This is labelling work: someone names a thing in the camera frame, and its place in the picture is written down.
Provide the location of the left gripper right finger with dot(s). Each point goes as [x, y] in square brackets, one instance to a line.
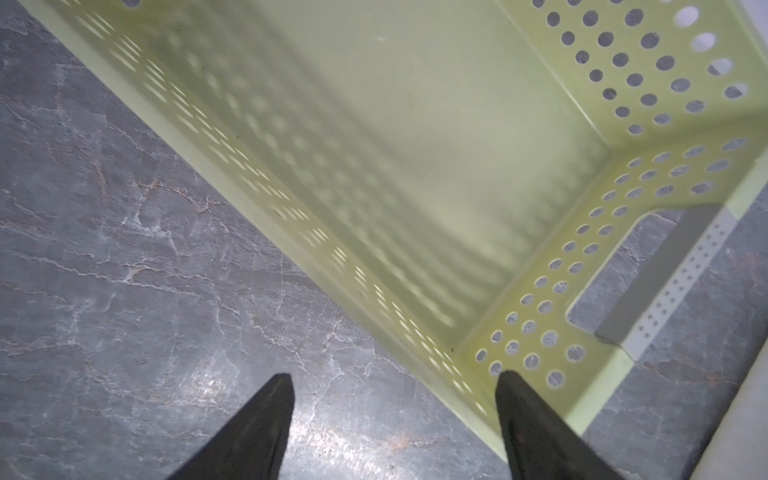
[538, 443]

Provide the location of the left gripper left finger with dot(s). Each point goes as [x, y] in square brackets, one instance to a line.
[252, 444]

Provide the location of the green perforated plastic basket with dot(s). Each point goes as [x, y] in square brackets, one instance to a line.
[483, 185]

